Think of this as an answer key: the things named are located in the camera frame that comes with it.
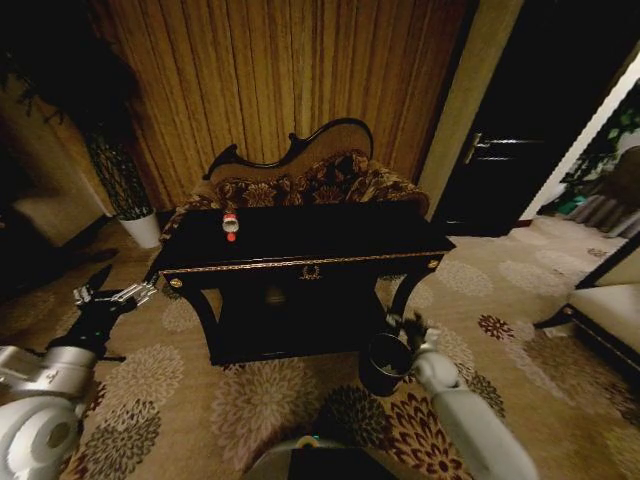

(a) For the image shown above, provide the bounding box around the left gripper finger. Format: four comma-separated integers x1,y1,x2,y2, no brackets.
105,280,160,307
72,264,114,307

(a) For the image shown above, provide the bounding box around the black round trash bin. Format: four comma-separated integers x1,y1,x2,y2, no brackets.
358,331,417,399

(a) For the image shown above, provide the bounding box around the white plant pot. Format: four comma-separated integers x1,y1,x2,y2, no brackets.
117,209,162,250

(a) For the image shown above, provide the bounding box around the crushed red white bottle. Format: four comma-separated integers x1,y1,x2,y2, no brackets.
221,211,242,247

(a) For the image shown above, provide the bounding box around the black console table gold trim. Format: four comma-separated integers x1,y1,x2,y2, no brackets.
156,203,458,367

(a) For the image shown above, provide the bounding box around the tall dark leafy plant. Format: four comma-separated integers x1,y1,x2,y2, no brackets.
0,27,154,222

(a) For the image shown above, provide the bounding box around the dark wooden door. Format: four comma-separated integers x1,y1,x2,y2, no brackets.
435,0,640,239

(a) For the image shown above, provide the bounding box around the green hanging plant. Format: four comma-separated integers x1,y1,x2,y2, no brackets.
558,92,640,217

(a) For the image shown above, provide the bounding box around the brown pleated curtain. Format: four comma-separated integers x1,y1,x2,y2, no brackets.
85,0,477,222

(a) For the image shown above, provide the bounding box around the floral chaise sofa black frame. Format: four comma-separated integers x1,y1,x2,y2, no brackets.
159,117,432,242

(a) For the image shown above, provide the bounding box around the cream sofa dark frame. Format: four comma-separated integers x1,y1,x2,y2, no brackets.
533,234,640,377

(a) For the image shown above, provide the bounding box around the brass door handle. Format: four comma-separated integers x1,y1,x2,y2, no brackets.
461,131,494,164

